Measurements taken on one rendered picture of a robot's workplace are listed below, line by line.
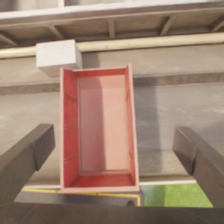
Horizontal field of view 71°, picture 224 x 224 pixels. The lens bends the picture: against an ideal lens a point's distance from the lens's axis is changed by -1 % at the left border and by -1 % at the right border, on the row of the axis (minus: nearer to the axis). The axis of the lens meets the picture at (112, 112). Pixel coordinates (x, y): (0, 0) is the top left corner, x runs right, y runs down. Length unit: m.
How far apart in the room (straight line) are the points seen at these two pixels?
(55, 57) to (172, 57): 0.40
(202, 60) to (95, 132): 0.45
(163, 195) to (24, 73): 1.22
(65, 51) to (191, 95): 0.44
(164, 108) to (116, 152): 0.22
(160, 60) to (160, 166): 0.37
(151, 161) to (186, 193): 0.92
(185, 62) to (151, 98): 0.18
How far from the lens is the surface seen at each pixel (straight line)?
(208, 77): 0.66
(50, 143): 0.16
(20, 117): 0.66
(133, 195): 1.01
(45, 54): 0.55
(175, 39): 0.64
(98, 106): 0.56
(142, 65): 0.60
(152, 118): 0.56
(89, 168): 0.57
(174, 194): 1.44
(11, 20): 0.55
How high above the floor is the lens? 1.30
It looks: 82 degrees down
